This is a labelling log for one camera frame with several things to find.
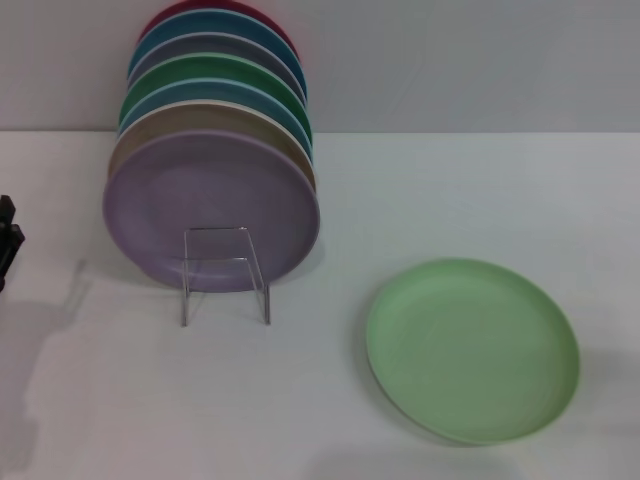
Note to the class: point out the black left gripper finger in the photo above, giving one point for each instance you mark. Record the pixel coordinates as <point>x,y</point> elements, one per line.
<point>9,245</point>
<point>6,207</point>

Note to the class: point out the light green plate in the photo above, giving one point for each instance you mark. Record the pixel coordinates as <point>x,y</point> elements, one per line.
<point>475,350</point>

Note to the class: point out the lilac plate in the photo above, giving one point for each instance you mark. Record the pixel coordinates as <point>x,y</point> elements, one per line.
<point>210,190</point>

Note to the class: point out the beige plate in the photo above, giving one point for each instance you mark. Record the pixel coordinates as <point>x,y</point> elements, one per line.
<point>200,117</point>

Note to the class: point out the light blue plate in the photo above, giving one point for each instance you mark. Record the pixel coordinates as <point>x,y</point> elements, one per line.
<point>200,92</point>

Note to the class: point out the crimson red plate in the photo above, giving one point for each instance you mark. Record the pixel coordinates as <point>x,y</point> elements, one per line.
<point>155,17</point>

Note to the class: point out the dark green plate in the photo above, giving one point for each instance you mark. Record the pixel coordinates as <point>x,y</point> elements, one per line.
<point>210,67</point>

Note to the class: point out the grey purple plate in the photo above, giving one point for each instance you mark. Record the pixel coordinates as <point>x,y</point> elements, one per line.
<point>220,45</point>

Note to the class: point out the dark teal blue plate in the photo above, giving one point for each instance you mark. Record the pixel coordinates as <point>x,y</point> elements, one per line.
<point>210,22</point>

